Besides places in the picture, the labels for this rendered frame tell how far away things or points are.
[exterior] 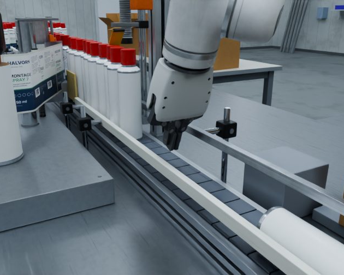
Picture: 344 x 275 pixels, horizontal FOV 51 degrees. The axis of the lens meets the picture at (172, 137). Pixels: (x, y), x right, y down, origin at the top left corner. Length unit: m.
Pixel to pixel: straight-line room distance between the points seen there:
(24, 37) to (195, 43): 0.81
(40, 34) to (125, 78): 0.53
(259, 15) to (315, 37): 11.60
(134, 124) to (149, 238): 0.32
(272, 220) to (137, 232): 0.23
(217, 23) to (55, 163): 0.42
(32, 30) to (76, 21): 8.66
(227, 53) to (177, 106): 2.04
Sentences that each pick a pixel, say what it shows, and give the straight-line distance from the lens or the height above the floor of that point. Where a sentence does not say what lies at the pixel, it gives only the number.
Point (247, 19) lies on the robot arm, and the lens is 0.51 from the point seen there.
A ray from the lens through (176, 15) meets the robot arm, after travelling 0.53.
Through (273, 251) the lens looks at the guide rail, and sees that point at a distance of 0.43.
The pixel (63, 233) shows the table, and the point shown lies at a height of 0.83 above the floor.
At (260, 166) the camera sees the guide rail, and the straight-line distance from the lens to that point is 0.52.
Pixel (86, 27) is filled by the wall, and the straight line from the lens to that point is 9.94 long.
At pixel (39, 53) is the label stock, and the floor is 1.05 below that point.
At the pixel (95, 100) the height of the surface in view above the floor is 0.94.
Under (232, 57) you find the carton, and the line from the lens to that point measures 2.65.
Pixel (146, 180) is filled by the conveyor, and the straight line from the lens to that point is 0.66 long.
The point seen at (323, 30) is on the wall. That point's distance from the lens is 11.94.
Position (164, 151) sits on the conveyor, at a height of 0.88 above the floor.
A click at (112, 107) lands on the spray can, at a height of 0.95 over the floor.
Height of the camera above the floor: 1.16
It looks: 19 degrees down
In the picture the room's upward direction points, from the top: straight up
